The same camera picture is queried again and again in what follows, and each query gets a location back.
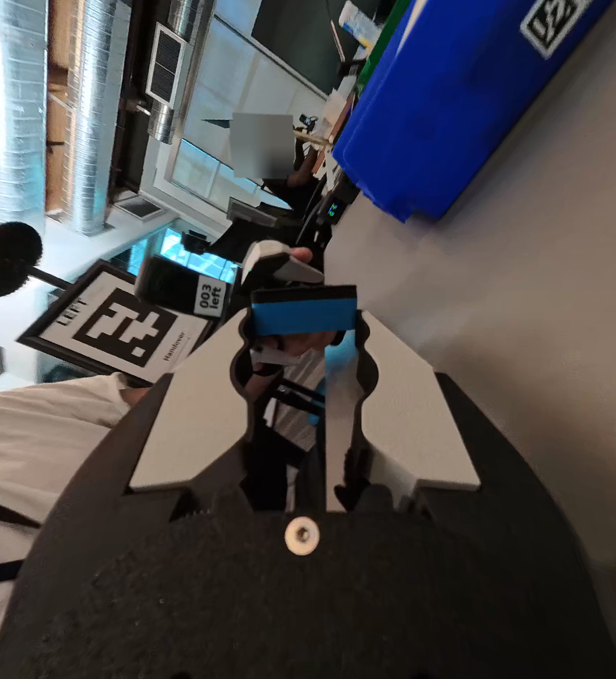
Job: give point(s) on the black office chair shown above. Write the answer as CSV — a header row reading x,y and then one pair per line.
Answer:
x,y
255,233

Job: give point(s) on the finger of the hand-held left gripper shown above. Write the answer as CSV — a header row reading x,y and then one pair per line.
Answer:
x,y
271,354
265,260

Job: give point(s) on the white blue container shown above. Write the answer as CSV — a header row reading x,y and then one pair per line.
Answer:
x,y
358,21

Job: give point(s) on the black round-top stand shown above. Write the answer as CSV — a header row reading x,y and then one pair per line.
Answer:
x,y
3,260

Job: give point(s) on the blue plastic bin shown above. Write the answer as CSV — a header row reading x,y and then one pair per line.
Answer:
x,y
446,106

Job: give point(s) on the person's left hand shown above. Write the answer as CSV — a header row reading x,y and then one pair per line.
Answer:
x,y
308,343

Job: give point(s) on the black-framed marker sign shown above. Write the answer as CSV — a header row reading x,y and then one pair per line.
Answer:
x,y
127,366

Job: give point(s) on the person's left forearm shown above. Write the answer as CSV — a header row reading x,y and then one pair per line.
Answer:
x,y
137,395

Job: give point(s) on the white vent grille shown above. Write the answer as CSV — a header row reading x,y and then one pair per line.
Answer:
x,y
166,63

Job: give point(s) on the black device green display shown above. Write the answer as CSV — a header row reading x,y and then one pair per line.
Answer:
x,y
333,209

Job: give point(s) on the silver ventilation duct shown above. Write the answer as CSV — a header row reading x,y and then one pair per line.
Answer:
x,y
16,106
93,106

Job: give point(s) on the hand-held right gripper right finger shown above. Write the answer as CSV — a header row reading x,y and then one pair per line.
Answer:
x,y
414,424

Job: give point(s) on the black monitor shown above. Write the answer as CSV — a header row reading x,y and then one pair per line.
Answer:
x,y
297,42

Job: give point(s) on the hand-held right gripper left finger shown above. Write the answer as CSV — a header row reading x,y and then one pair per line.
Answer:
x,y
196,419

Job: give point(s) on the blue black whiteboard eraser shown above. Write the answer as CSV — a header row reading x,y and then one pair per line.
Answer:
x,y
302,318

